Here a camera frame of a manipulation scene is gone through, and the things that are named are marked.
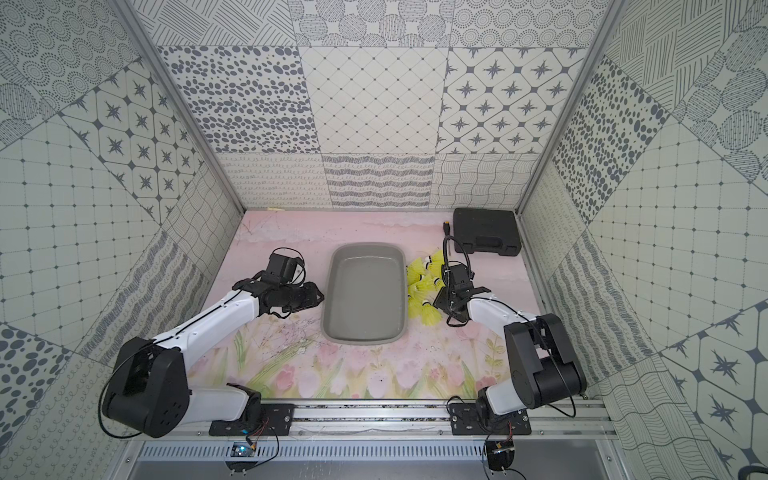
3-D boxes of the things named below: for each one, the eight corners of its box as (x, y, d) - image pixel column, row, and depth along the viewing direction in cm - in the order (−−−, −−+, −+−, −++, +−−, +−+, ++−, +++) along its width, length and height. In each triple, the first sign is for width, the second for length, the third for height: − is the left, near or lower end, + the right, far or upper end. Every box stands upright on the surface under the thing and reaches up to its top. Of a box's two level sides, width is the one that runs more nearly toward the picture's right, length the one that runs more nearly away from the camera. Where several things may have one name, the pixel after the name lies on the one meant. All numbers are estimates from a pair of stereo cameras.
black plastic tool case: (457, 255, 107) (459, 247, 104) (451, 216, 120) (452, 208, 116) (523, 255, 107) (527, 247, 104) (509, 216, 120) (513, 208, 117)
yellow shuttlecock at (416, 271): (407, 283, 101) (407, 278, 99) (406, 262, 107) (407, 257, 104) (426, 283, 101) (427, 278, 99) (424, 262, 107) (425, 257, 104)
